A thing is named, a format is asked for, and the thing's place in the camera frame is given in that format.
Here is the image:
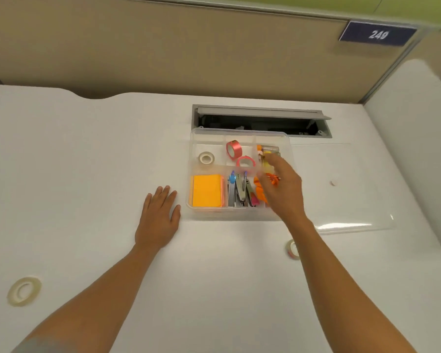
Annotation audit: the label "person's right hand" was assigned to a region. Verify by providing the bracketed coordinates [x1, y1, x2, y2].
[257, 153, 304, 222]

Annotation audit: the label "person's left hand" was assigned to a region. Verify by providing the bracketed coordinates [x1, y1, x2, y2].
[135, 185, 182, 251]

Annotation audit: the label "person's right forearm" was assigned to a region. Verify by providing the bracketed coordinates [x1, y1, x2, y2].
[286, 215, 417, 353]

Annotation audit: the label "person's left forearm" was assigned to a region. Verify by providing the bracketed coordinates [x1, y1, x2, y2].
[12, 243, 159, 353]

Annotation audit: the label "clear plastic organizer box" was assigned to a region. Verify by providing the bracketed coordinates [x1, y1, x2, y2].
[186, 128, 293, 222]

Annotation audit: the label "orange sticky note pad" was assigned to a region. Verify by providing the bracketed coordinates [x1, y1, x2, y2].
[190, 174, 225, 208]

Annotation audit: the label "red tape roll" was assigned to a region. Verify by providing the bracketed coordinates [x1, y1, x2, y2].
[226, 140, 243, 160]

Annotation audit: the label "white pink-edged tape roll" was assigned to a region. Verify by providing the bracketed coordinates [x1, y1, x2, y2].
[285, 239, 301, 261]

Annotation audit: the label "clear plastic box lid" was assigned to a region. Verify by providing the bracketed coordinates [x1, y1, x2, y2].
[289, 143, 400, 236]

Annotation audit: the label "beige desk partition panel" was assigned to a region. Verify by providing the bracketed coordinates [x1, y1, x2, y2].
[0, 0, 441, 105]

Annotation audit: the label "large cream tape roll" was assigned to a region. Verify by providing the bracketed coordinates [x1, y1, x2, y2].
[7, 276, 42, 307]

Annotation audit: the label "dark blue sign plate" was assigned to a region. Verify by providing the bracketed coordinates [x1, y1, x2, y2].
[338, 21, 418, 47]

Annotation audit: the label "orange handled scissors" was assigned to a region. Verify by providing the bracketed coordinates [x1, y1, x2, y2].
[253, 173, 281, 204]

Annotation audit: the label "grey desk cable tray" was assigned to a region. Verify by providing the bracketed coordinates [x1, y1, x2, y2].
[192, 104, 333, 139]

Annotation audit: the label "grey partition post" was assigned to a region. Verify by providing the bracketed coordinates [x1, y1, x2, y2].
[357, 28, 429, 105]

